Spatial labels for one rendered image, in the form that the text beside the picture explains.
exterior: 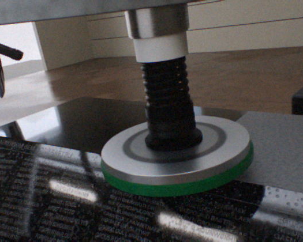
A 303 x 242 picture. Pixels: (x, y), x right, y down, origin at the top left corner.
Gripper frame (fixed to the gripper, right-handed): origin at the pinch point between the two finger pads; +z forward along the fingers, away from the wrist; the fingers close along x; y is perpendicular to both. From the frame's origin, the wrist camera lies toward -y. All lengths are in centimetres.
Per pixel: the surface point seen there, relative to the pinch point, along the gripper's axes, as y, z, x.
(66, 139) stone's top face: -25, 0, 49
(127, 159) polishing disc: -36, -8, 78
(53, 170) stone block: -22, 4, 57
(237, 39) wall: -313, 64, -535
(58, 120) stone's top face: -21.2, 0.9, 33.2
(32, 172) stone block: -17, 5, 53
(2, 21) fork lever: -24, -26, 77
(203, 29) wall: -260, 44, -589
